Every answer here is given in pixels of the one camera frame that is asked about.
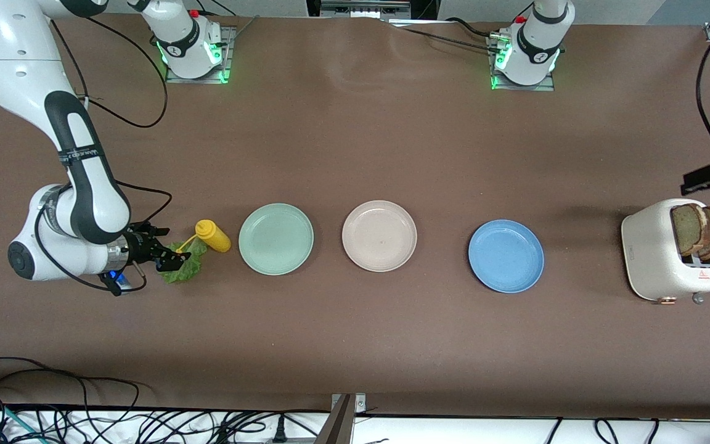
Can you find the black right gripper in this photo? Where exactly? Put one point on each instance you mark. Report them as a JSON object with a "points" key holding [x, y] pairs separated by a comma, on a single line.
{"points": [[140, 246]]}

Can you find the green lettuce leaf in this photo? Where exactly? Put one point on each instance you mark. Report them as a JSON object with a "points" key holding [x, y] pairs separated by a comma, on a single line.
{"points": [[191, 272]]}

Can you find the yellow mustard squeeze bottle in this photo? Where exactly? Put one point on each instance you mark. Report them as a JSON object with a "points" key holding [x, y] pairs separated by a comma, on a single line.
{"points": [[216, 237]]}

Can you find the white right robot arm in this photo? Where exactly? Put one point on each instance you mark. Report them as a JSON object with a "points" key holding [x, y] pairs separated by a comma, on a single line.
{"points": [[10, 49]]}

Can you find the mint green plate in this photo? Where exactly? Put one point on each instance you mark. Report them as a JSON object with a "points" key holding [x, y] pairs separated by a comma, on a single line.
{"points": [[276, 239]]}

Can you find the blue plate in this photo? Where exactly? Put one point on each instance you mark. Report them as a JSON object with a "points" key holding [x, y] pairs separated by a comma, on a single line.
{"points": [[506, 256]]}

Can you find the beige plate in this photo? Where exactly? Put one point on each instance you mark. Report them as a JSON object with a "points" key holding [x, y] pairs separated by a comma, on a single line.
{"points": [[379, 236]]}

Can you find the cream white toaster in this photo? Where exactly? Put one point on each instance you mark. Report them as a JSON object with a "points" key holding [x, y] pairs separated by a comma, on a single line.
{"points": [[648, 246]]}

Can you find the black power plug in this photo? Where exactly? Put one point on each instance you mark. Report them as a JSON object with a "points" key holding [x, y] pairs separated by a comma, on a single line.
{"points": [[279, 431]]}

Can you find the grey power strip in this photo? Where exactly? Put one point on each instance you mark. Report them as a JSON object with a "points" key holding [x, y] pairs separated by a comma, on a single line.
{"points": [[293, 441]]}

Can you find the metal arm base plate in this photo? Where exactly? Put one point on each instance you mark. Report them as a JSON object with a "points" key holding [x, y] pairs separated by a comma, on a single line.
{"points": [[173, 75], [549, 86]]}

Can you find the aluminium table edge bracket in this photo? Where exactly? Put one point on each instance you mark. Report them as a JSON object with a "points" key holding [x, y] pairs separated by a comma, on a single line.
{"points": [[341, 425]]}

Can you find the aluminium frame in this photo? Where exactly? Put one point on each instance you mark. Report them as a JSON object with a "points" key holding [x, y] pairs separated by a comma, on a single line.
{"points": [[364, 7]]}

